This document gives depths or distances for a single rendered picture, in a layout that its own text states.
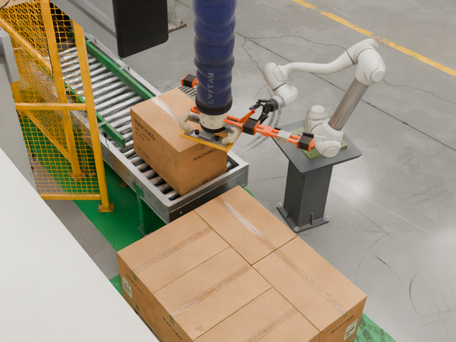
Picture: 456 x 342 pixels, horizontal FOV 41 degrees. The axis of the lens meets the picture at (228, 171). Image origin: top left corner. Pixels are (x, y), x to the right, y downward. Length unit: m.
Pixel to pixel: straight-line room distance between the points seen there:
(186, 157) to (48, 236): 3.60
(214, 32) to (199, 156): 1.03
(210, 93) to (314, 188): 1.33
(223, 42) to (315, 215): 1.89
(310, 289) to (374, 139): 2.31
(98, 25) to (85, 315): 0.54
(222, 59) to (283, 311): 1.48
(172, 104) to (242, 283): 1.39
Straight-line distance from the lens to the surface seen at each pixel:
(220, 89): 3.59
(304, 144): 3.63
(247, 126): 3.71
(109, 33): 0.85
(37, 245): 0.44
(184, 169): 4.08
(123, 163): 4.44
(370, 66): 3.79
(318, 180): 4.54
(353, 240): 4.81
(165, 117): 4.24
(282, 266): 3.86
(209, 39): 3.40
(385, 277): 4.64
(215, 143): 3.78
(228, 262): 3.85
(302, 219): 4.77
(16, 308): 0.41
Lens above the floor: 3.54
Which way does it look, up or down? 43 degrees down
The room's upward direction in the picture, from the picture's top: 2 degrees clockwise
